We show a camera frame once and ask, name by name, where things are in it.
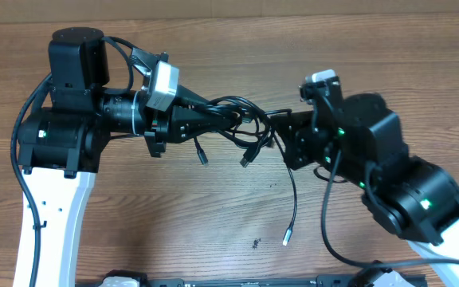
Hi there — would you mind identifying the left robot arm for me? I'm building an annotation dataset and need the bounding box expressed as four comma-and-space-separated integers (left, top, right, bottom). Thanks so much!
10, 27, 234, 286

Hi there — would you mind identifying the thin black USB-C cable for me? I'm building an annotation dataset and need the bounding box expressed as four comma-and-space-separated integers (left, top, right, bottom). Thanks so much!
273, 133, 298, 247

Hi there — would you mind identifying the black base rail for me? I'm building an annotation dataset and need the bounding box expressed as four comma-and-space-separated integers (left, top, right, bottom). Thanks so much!
63, 268, 428, 287

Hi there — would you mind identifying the small black debris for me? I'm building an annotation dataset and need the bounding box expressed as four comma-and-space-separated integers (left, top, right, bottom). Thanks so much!
252, 238, 261, 250

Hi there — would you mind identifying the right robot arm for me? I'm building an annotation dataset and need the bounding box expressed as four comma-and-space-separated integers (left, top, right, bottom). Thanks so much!
271, 77, 459, 286

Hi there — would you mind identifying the thick black USB cable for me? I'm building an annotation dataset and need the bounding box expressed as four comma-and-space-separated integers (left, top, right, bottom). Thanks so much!
191, 95, 293, 168

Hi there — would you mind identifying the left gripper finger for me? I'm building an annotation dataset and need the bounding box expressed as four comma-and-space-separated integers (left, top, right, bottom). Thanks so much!
171, 106, 237, 144
175, 85, 209, 106

